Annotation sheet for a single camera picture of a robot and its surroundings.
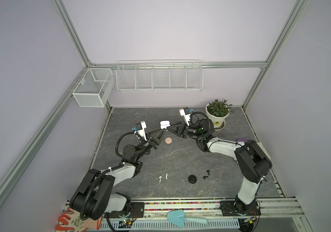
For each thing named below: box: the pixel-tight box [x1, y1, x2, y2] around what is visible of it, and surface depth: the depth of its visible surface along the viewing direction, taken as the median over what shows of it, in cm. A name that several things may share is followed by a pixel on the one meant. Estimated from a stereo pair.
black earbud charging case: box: [188, 174, 197, 184], surface depth 84 cm
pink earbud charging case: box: [164, 136, 173, 145], surface depth 101 cm
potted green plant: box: [205, 98, 233, 131], surface depth 100 cm
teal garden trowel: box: [167, 209, 209, 228], surface depth 72 cm
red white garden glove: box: [55, 206, 103, 232], surface depth 70 cm
